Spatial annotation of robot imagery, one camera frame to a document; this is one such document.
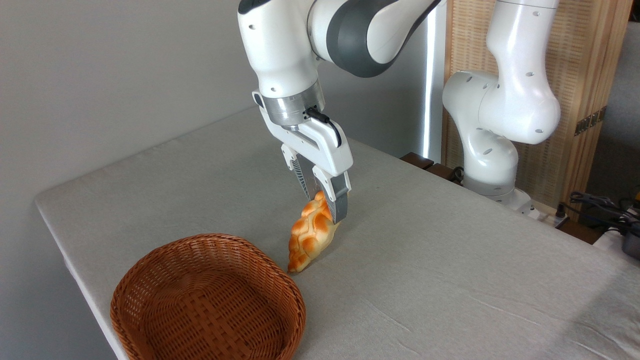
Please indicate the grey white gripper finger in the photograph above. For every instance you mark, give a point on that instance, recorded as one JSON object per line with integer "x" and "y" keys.
{"x": 305, "y": 177}
{"x": 339, "y": 200}

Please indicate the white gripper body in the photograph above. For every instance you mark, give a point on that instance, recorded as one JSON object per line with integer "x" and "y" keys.
{"x": 325, "y": 150}

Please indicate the braided golden bread loaf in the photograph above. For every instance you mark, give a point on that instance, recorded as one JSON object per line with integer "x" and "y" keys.
{"x": 310, "y": 235}

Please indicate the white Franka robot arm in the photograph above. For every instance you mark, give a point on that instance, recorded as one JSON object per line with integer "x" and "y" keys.
{"x": 285, "y": 45}

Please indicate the dark brown wooden block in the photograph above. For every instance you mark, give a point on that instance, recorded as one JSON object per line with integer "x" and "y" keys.
{"x": 417, "y": 160}
{"x": 442, "y": 172}

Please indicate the grey tablecloth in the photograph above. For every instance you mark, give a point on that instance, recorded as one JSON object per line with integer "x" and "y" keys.
{"x": 425, "y": 260}

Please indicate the brown woven wicker basket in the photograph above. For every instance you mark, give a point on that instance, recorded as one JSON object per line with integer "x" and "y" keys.
{"x": 200, "y": 300}

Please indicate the white power strip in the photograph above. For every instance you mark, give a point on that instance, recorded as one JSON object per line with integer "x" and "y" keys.
{"x": 547, "y": 216}

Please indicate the metal screen hinge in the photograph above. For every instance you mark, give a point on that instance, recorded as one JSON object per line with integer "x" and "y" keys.
{"x": 590, "y": 120}

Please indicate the dark grey box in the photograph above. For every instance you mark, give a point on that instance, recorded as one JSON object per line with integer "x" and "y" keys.
{"x": 632, "y": 245}

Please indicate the white vertical post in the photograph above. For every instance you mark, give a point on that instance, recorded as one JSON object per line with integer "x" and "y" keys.
{"x": 434, "y": 100}

